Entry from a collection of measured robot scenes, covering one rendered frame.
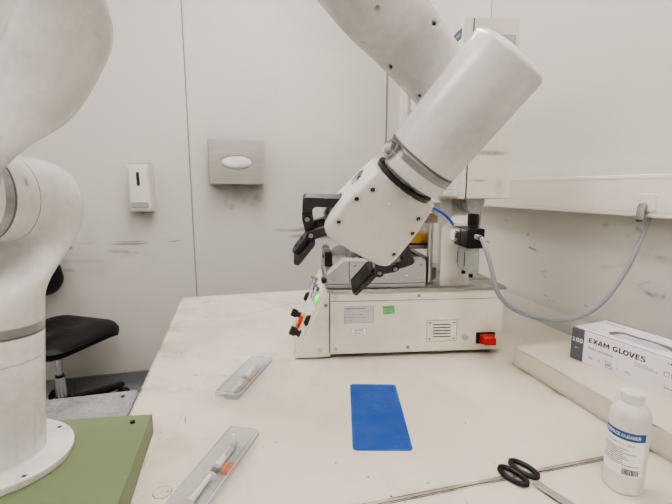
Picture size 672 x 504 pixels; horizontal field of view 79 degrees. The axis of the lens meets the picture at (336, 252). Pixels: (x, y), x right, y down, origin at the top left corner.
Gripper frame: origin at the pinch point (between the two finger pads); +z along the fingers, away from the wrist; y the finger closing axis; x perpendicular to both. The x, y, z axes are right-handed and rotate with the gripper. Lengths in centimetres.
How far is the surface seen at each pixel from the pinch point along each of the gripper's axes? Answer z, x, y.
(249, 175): 73, 174, 6
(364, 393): 29.2, 10.4, 29.8
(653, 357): -12, 6, 66
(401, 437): 21.1, -3.7, 29.6
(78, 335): 156, 101, -31
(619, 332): -10, 17, 72
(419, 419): 20.5, 1.1, 34.8
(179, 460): 40.1, -6.8, -1.7
